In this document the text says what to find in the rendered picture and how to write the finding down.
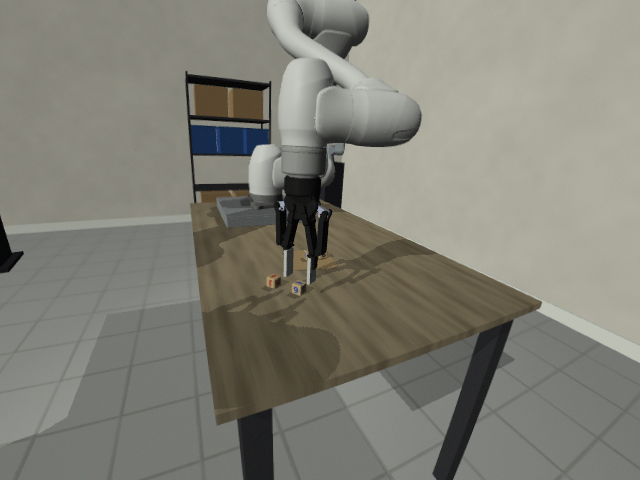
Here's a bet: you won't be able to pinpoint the tan flat mat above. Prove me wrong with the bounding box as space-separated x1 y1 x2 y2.
293 250 338 271

